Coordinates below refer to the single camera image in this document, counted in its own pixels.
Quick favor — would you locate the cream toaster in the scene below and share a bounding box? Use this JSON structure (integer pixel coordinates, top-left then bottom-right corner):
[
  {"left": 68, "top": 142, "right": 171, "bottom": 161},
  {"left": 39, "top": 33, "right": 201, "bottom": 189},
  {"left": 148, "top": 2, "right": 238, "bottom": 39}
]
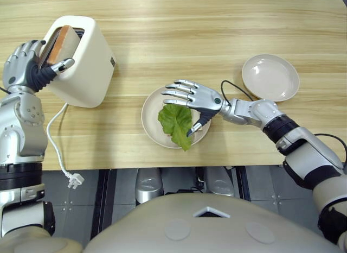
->
[{"left": 40, "top": 15, "right": 118, "bottom": 109}]

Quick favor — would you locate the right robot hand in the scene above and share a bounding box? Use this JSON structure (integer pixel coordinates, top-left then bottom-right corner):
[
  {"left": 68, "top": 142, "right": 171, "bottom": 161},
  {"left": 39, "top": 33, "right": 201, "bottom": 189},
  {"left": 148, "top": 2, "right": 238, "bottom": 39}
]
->
[{"left": 160, "top": 79, "right": 226, "bottom": 137}]

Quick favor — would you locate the white cord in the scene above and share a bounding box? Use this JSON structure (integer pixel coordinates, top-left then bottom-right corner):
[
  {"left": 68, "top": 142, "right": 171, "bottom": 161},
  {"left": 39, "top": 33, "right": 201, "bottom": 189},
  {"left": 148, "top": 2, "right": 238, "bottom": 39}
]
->
[{"left": 46, "top": 102, "right": 85, "bottom": 190}]

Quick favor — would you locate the green lettuce leaf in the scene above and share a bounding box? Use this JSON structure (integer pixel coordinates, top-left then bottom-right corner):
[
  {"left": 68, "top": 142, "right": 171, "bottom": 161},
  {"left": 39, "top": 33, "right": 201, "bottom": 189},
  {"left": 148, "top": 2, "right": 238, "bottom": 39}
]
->
[{"left": 157, "top": 103, "right": 194, "bottom": 152}]

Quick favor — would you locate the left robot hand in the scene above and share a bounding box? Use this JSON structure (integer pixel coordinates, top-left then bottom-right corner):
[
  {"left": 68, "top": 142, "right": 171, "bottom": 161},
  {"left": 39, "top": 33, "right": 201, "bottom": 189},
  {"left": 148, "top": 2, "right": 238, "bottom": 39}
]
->
[{"left": 2, "top": 40, "right": 76, "bottom": 93}]

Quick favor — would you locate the beige round plate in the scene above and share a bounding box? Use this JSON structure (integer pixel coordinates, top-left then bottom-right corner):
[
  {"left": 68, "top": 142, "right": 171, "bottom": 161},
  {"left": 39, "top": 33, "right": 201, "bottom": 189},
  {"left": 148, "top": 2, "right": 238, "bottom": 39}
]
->
[
  {"left": 140, "top": 86, "right": 212, "bottom": 149},
  {"left": 241, "top": 54, "right": 300, "bottom": 103}
]

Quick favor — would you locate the robot body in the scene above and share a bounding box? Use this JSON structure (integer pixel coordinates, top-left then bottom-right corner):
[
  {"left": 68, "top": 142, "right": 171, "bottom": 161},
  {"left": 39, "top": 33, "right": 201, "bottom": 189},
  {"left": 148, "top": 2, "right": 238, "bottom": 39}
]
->
[{"left": 83, "top": 192, "right": 343, "bottom": 253}]

